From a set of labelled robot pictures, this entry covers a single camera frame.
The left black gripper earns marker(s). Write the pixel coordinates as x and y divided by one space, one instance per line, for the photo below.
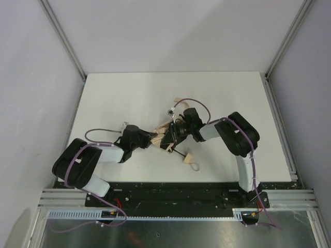
144 138

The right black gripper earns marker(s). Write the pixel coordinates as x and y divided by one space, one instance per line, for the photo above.
173 134

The beige folding umbrella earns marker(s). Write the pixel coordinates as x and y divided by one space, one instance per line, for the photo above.
180 120

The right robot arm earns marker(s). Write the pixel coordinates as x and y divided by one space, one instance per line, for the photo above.
239 136

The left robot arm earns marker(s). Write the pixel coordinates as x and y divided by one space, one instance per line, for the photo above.
77 163

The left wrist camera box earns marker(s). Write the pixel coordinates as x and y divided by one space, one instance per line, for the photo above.
124 125

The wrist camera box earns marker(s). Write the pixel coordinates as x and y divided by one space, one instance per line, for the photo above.
124 125
171 112

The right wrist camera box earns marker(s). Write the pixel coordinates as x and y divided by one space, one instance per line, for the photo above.
171 112

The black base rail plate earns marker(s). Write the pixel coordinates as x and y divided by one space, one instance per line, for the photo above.
183 200

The left aluminium frame post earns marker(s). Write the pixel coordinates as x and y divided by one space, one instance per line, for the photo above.
50 14

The aluminium frame post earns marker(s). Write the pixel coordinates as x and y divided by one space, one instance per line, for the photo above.
50 14
290 35

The right aluminium frame post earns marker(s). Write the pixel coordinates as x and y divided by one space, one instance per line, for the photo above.
290 35

